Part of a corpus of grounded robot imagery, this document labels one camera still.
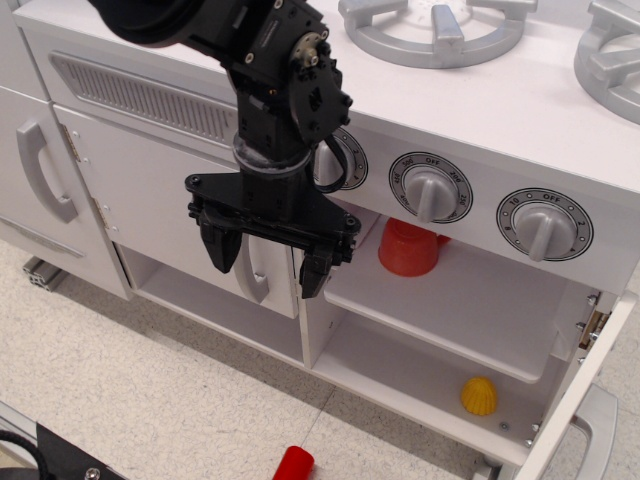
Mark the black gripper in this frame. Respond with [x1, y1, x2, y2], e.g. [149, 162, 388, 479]
[185, 170, 361, 299]

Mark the white oven door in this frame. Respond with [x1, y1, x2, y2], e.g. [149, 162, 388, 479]
[499, 291, 638, 479]

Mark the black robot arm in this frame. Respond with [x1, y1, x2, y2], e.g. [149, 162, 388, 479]
[95, 1, 361, 299]

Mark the grey left control knob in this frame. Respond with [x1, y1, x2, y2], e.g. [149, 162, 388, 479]
[313, 129, 368, 193]

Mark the grey control knob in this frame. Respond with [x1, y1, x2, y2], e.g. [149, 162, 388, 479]
[389, 152, 473, 224]
[313, 129, 368, 193]
[496, 187, 594, 262]

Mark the red plastic cup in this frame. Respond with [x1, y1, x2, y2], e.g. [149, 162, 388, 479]
[378, 218, 450, 278]

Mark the white middle cabinet door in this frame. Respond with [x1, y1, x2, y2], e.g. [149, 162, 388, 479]
[52, 103, 301, 320]

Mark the white cabinet door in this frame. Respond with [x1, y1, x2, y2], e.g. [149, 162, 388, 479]
[1, 88, 128, 298]
[52, 103, 301, 320]

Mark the grey middle control knob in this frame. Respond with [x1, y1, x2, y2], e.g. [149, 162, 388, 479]
[389, 152, 473, 224]

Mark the white left cabinet door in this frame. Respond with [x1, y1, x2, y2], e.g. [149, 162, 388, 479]
[1, 88, 128, 298]

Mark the silver vent grille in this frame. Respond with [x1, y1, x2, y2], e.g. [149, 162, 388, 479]
[49, 52, 237, 147]

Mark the red cylinder on floor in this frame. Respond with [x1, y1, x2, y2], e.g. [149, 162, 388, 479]
[273, 446, 315, 480]

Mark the white toy kitchen stove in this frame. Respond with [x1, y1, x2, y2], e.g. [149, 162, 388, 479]
[1, 1, 639, 479]

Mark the yellow plastic lemon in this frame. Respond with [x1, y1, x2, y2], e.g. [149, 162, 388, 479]
[460, 376, 498, 416]

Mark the grey right control knob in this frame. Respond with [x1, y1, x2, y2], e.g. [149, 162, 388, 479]
[496, 187, 594, 262]

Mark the silver left stove burner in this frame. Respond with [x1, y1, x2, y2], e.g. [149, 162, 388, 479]
[338, 1, 538, 69]

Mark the silver stove burner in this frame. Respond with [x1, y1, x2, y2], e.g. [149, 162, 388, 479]
[574, 1, 639, 124]
[338, 1, 538, 69]

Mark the silver right stove burner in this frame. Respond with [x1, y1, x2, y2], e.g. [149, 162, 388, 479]
[574, 1, 639, 124]

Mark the grey middle cabinet handle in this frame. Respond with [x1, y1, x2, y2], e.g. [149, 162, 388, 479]
[233, 236, 269, 304]

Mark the grey cabinet handle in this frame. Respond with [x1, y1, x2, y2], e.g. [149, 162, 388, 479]
[233, 236, 269, 304]
[16, 120, 78, 224]

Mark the aluminium frame rail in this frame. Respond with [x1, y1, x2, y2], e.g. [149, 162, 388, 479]
[23, 257, 67, 292]

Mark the grey left cabinet handle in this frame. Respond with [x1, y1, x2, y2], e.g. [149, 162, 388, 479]
[16, 120, 78, 224]

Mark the black plate with cable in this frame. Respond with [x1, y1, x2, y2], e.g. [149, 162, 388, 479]
[1, 402, 125, 480]

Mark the grey oven door handle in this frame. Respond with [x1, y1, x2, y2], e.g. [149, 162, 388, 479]
[560, 384, 618, 479]

